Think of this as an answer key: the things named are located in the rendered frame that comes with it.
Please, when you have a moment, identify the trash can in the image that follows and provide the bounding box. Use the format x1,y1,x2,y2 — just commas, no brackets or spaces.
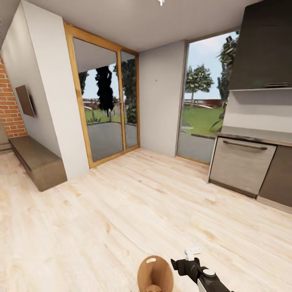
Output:
137,255,174,292

